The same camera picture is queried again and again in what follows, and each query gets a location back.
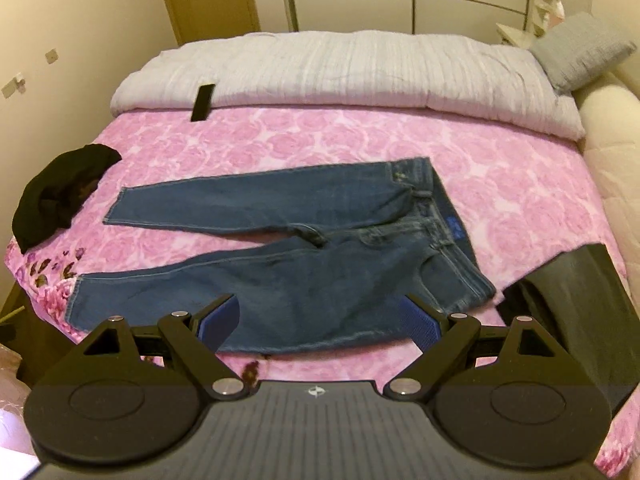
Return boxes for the wooden door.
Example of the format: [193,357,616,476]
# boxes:
[154,0,261,46]

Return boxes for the black remote control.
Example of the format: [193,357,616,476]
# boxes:
[191,84,217,123]

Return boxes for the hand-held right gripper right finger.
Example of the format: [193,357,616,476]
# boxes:
[384,293,587,402]

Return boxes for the black cloth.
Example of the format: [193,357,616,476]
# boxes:
[11,144,123,255]

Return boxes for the grey pillow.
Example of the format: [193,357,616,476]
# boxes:
[529,11,637,95]

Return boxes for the white shelf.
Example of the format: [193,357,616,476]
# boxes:
[495,0,567,50]

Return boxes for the dark folded garment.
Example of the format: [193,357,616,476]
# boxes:
[497,242,633,411]

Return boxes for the pink floral blanket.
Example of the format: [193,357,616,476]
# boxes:
[4,109,632,480]

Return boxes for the white quilted mattress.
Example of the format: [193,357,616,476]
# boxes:
[572,72,640,311]

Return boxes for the light pink folded blanket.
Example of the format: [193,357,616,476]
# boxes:
[110,30,586,141]

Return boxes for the blue denim jeans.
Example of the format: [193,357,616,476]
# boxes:
[67,156,497,356]

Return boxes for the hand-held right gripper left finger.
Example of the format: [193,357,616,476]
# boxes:
[54,293,247,402]

